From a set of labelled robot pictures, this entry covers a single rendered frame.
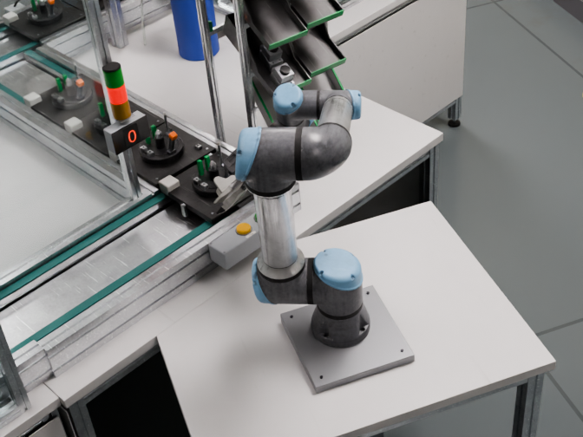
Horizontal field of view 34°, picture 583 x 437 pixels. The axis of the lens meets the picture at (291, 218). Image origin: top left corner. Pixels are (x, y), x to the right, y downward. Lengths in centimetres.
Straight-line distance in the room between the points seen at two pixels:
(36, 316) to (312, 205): 87
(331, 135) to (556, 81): 318
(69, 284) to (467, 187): 219
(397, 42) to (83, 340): 212
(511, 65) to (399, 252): 265
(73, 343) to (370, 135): 124
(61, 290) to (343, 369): 82
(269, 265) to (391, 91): 202
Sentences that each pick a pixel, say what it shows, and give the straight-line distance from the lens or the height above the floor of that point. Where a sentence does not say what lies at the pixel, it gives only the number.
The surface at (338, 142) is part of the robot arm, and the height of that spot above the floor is 150.
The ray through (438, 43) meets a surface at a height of 53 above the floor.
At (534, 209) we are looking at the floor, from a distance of 429.
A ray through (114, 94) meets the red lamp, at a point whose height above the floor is 134.
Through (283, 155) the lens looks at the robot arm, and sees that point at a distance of 203.
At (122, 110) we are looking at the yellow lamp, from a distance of 267.
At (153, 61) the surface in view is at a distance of 375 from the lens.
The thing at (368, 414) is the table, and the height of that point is 86.
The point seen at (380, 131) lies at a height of 86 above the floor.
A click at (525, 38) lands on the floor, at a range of 552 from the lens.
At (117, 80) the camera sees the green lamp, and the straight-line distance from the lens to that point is 262.
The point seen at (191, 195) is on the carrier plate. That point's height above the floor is 97.
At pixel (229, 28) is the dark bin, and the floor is 133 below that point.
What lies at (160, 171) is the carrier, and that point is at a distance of 296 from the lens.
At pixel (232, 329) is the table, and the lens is 256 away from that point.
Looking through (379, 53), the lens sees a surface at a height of 66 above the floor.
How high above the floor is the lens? 269
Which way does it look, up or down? 39 degrees down
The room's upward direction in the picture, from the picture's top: 6 degrees counter-clockwise
